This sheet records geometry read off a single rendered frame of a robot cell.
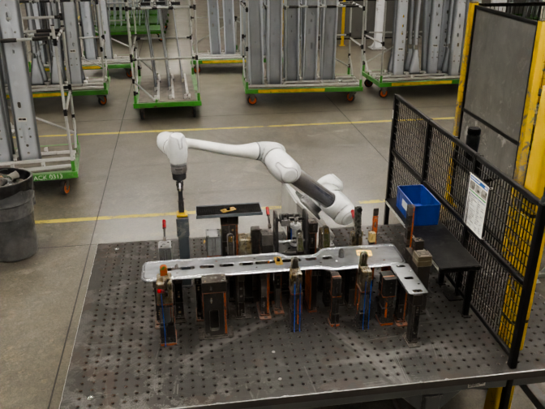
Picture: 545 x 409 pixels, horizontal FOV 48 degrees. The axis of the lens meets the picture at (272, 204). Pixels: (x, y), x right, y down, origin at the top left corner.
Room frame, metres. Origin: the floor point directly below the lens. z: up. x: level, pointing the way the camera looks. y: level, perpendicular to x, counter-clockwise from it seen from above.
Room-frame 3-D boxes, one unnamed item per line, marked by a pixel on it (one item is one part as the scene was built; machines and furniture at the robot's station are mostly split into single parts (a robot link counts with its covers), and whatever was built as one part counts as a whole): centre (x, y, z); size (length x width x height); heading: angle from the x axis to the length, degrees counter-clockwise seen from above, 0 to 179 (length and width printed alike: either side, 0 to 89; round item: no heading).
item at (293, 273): (2.65, -0.12, 0.87); 0.12 x 0.09 x 0.35; 8
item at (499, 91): (5.10, -1.88, 1.00); 1.34 x 0.14 x 2.00; 9
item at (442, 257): (3.14, -0.89, 1.02); 0.90 x 0.22 x 0.03; 8
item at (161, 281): (2.54, 0.52, 0.88); 0.15 x 0.11 x 0.36; 8
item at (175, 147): (3.09, 0.51, 1.54); 0.13 x 0.11 x 0.16; 29
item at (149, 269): (2.80, -0.01, 1.00); 1.38 x 0.22 x 0.02; 98
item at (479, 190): (2.86, -1.05, 1.30); 0.23 x 0.02 x 0.31; 8
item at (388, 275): (2.71, -0.59, 0.84); 0.11 x 0.10 x 0.28; 8
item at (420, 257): (2.79, -0.78, 0.88); 0.08 x 0.08 x 0.36; 8
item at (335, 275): (2.68, -0.33, 0.84); 0.11 x 0.08 x 0.29; 8
